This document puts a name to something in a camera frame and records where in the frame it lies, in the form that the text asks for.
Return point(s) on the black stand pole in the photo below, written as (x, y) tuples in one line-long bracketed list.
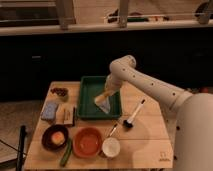
[(20, 152)]

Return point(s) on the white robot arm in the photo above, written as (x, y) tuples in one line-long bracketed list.
[(193, 148)]

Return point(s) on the small jar of dark berries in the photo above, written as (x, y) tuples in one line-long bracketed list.
[(62, 93)]

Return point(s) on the black and white brush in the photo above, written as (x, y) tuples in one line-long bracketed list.
[(128, 123)]

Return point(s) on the blue sponge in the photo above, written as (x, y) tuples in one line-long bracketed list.
[(49, 111)]

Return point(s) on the wooden block with black edge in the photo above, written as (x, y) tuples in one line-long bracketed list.
[(65, 115)]

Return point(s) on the green plastic tray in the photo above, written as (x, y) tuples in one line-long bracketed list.
[(92, 105)]

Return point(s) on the orange bowl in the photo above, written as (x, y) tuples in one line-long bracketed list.
[(87, 142)]

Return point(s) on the green cucumber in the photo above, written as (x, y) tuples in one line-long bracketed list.
[(67, 153)]

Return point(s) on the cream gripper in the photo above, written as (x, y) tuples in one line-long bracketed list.
[(112, 85)]

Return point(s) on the orange fruit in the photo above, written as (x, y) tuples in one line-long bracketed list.
[(58, 138)]

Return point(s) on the dark brown bowl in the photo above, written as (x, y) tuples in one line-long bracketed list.
[(46, 137)]

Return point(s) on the grey folded cloth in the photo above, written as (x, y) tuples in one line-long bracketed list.
[(104, 106)]

